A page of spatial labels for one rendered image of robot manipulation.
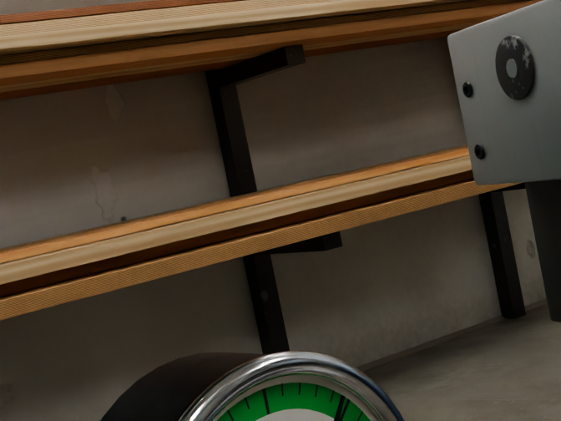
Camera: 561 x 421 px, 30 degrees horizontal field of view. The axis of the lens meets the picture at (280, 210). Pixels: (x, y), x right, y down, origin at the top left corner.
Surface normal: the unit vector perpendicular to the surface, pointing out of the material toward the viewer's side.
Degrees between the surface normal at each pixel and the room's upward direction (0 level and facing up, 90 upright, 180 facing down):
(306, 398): 90
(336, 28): 89
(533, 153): 90
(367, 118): 90
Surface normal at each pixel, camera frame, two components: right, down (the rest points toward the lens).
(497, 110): -0.92, 0.21
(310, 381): 0.61, -0.08
